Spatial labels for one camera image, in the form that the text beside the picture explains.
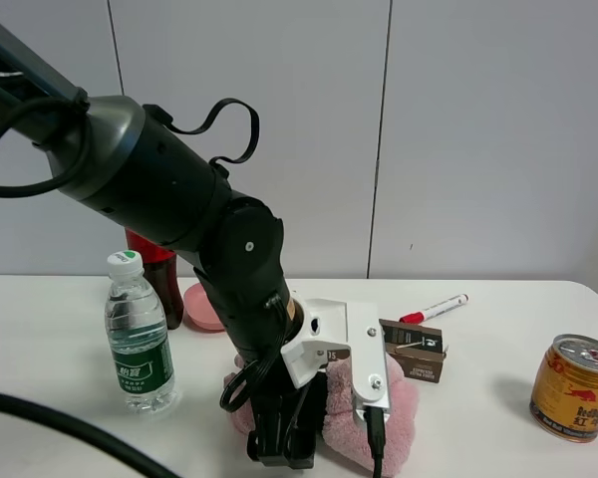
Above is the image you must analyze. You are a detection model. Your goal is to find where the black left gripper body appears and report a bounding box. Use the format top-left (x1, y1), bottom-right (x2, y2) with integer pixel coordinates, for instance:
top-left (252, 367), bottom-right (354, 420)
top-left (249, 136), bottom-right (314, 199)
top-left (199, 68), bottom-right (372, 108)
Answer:
top-left (246, 371), bottom-right (328, 470)

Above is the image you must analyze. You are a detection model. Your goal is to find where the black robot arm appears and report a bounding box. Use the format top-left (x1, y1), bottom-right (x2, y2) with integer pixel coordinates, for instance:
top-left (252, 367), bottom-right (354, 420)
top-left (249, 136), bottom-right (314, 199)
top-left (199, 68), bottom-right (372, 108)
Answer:
top-left (0, 24), bottom-right (325, 470)

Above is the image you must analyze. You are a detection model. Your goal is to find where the pink plastic dish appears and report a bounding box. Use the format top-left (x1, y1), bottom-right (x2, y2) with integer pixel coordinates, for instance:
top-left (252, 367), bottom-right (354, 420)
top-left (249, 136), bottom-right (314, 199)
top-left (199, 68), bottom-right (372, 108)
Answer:
top-left (183, 284), bottom-right (224, 334)

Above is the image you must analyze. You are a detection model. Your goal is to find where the brown coffee carton box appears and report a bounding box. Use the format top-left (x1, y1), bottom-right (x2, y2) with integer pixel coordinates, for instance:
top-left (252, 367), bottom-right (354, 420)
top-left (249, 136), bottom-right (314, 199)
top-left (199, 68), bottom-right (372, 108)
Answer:
top-left (380, 320), bottom-right (448, 383)

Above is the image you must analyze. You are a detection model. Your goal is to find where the red white marker pen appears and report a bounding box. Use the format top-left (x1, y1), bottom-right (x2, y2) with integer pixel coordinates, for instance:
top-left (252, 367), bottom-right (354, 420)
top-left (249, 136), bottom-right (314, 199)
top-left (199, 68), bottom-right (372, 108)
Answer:
top-left (399, 294), bottom-right (468, 325)

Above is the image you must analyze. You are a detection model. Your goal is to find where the clear water bottle green label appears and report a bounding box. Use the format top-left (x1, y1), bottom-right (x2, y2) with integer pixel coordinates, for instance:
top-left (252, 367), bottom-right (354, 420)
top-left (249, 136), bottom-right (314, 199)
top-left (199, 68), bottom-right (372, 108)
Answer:
top-left (105, 250), bottom-right (176, 413)

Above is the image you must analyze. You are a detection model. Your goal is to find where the cola bottle red label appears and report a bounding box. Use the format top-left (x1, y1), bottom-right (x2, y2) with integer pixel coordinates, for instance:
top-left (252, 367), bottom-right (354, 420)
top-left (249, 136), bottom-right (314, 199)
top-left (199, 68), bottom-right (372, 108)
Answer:
top-left (125, 228), bottom-right (184, 330)

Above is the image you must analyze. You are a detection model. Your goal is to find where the gold Red Bull can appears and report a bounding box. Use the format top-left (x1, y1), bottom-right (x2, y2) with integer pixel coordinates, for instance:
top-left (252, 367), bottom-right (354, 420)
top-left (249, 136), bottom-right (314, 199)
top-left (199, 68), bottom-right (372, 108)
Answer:
top-left (529, 334), bottom-right (598, 443)

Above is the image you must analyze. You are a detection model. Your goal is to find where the black camera cable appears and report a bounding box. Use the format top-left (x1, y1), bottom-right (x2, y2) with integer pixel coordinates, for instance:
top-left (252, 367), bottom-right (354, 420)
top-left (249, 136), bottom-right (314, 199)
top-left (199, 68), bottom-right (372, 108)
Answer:
top-left (0, 97), bottom-right (385, 478)

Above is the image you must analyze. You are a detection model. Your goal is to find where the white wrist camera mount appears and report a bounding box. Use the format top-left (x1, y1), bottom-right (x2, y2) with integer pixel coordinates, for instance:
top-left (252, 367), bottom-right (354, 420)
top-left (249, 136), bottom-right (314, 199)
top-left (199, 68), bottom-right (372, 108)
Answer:
top-left (281, 294), bottom-right (391, 422)

